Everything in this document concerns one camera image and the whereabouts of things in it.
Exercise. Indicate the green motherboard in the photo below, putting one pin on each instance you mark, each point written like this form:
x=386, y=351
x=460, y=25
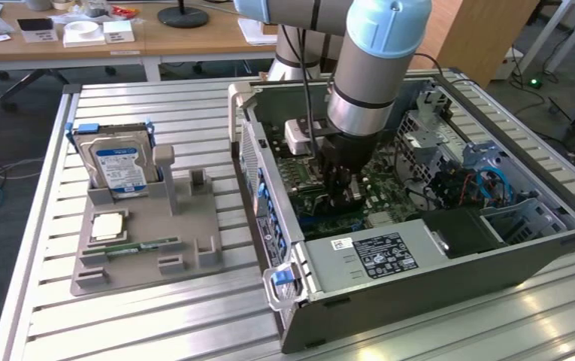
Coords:
x=387, y=195

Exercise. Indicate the blue expansion slot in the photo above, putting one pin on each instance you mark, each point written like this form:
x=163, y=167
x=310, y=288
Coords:
x=307, y=220

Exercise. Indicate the device with green light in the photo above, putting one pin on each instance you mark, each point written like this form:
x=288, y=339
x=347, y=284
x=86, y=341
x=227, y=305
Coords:
x=534, y=82

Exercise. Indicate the small white box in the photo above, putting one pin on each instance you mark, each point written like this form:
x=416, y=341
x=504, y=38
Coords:
x=118, y=34

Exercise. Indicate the black graphics card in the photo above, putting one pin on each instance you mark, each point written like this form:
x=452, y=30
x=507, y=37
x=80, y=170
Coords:
x=355, y=207

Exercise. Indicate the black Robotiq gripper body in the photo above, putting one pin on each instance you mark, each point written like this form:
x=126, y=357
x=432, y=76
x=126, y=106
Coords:
x=350, y=150

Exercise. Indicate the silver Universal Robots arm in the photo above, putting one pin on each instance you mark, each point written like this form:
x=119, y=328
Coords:
x=367, y=75

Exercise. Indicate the CPU socket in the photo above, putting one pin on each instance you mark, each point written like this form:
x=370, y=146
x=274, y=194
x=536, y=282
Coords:
x=312, y=176

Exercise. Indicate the perforated metal drive cage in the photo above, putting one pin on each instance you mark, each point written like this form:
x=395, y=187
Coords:
x=422, y=150

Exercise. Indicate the black round lamp base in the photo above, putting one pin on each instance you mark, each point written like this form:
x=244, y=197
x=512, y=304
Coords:
x=183, y=17

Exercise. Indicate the black office chair base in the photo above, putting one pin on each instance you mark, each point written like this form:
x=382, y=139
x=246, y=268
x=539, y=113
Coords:
x=26, y=86

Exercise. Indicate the wooden cabinet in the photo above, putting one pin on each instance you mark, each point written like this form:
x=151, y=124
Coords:
x=492, y=30

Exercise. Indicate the black and white label block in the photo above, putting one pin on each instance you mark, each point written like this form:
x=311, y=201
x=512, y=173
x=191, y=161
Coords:
x=38, y=30

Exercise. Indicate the silver CPU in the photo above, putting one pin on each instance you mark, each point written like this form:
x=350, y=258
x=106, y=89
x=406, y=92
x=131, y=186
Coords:
x=106, y=227

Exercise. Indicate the white table frame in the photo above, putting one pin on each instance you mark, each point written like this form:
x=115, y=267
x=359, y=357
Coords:
x=558, y=34

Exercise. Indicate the open grey PC case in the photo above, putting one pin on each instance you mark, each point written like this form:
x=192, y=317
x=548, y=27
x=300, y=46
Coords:
x=418, y=301

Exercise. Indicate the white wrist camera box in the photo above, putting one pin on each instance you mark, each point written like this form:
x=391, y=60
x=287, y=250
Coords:
x=296, y=137

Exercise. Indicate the grey power supply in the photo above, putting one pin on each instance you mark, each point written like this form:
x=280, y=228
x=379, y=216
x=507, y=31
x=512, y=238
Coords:
x=336, y=270

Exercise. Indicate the grey metal disk bay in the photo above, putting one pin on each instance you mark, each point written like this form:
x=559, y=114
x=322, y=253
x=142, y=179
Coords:
x=523, y=222

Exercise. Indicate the wooden desk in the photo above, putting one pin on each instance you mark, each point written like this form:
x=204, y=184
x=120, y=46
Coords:
x=42, y=50

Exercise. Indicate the grey parts rack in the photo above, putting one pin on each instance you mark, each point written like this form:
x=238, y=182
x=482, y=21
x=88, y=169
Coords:
x=142, y=210

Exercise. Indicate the black plastic shroud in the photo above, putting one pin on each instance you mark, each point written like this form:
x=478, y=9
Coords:
x=458, y=233

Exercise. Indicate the white paper stack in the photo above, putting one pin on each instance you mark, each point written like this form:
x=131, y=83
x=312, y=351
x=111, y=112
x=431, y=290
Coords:
x=254, y=35

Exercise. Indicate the white box with tape roll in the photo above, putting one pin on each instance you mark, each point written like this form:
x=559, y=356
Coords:
x=83, y=34

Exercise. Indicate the hard disk with blue caddy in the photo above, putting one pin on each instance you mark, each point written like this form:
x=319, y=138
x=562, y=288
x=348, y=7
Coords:
x=116, y=165

